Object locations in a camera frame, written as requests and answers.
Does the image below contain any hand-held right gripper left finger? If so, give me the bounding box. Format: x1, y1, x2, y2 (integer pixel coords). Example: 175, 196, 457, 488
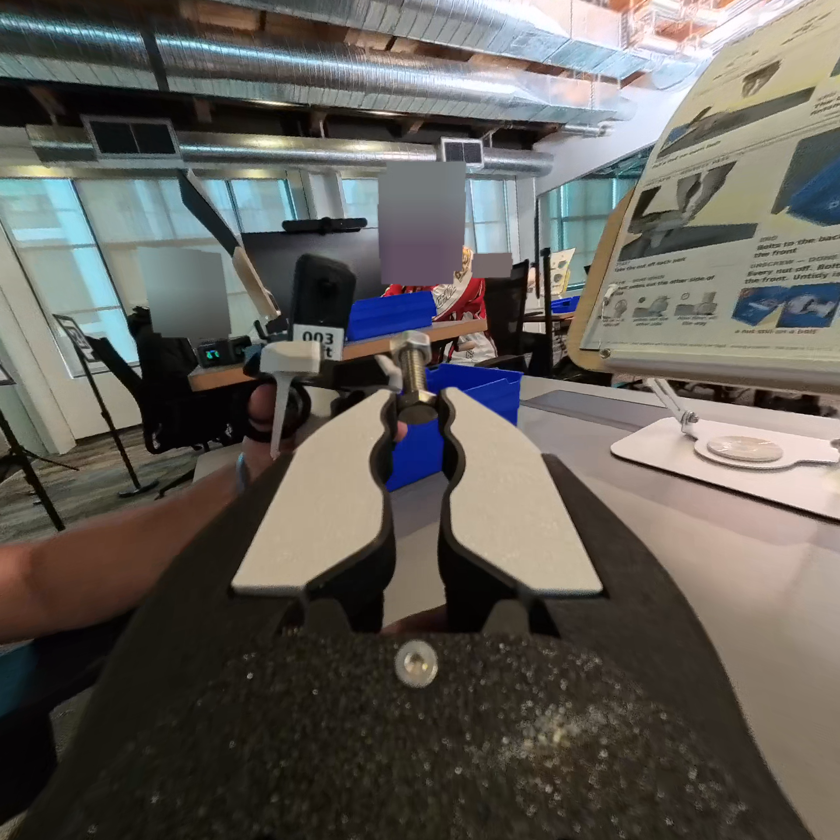
230, 388, 397, 635

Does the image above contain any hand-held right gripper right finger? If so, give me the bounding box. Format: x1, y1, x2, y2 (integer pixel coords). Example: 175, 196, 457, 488
438, 387, 605, 635

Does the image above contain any silver hex bolt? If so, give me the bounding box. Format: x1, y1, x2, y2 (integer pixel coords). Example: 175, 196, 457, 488
392, 331, 439, 426

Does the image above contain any person's left forearm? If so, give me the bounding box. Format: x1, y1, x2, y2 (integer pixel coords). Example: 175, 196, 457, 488
0, 459, 253, 647

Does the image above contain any person's left hand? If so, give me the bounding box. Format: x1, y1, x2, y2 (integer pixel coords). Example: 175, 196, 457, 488
238, 382, 299, 484

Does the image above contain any person's right hand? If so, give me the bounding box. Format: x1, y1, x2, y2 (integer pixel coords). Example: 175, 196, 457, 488
382, 607, 452, 635

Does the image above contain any large black monitor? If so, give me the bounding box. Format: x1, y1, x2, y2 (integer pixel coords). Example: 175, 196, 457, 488
239, 230, 385, 317

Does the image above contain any black device green screen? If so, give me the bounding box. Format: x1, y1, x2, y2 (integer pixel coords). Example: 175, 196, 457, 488
196, 336, 255, 370

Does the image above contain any black webcam bar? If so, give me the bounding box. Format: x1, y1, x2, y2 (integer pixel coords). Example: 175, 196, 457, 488
282, 217, 369, 235

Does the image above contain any wooden edged table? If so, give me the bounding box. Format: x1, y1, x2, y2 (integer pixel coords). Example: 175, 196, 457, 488
189, 320, 488, 392

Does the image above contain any black office chair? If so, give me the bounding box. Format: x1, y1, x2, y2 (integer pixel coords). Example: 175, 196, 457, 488
125, 305, 238, 455
482, 260, 532, 360

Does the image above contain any small instruction board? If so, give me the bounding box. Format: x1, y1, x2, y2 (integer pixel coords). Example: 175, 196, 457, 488
547, 247, 578, 294

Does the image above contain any black sign on pole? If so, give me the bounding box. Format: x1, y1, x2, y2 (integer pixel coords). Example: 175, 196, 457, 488
52, 313, 160, 500

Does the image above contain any blue mesh office chair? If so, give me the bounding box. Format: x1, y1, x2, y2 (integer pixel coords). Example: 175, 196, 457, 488
0, 640, 38, 721

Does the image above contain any wooden instruction board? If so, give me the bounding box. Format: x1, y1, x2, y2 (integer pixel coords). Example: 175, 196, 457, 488
566, 10, 840, 398

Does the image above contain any silver ventilation duct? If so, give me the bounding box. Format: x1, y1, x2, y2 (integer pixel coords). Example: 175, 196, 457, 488
217, 0, 665, 81
0, 12, 632, 123
26, 123, 557, 179

